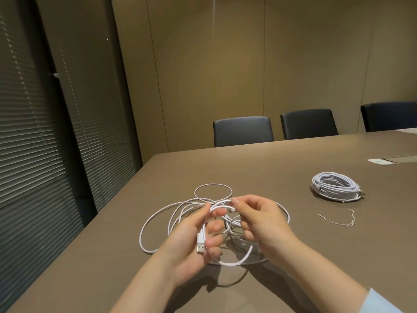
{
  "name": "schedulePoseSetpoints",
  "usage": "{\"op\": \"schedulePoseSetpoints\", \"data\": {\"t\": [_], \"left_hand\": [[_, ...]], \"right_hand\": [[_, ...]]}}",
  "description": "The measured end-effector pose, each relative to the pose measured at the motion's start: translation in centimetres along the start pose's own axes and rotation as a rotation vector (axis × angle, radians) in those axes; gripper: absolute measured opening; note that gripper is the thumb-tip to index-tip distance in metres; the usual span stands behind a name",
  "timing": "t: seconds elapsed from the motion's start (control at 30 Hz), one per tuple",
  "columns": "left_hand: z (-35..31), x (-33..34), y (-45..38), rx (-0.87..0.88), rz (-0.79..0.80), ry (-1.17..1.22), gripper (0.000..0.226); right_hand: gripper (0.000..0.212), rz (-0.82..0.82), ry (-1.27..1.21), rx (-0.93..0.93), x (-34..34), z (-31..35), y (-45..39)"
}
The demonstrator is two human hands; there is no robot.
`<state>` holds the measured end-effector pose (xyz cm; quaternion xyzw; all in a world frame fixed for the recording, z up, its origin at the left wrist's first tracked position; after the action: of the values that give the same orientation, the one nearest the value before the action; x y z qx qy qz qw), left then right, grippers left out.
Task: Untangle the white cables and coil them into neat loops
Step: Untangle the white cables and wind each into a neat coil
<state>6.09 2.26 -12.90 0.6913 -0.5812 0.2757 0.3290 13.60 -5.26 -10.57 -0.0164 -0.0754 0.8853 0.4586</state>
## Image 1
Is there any white table socket panel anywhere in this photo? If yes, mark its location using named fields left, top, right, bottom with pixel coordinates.
left=367, top=155, right=417, bottom=166

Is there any person's right hand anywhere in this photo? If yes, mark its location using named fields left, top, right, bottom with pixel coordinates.
left=230, top=194, right=305, bottom=268

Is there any dark meeting chair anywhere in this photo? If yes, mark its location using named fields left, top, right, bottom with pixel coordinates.
left=213, top=116, right=275, bottom=148
left=360, top=101, right=417, bottom=133
left=280, top=109, right=339, bottom=140

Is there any bunch of white twist ties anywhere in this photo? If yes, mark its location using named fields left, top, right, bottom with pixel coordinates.
left=318, top=209, right=356, bottom=229

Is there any person's left hand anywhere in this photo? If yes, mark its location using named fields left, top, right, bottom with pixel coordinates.
left=156, top=202, right=228, bottom=289

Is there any glass partition with grey blinds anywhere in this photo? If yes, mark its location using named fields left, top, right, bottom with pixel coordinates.
left=0, top=0, right=143, bottom=313

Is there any pile of white cables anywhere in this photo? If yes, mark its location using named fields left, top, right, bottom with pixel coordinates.
left=139, top=183, right=291, bottom=268

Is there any person's right forearm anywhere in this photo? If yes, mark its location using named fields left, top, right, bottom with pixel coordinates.
left=280, top=243, right=391, bottom=313

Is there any white cable bundle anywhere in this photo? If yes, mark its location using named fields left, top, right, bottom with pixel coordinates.
left=311, top=172, right=361, bottom=194

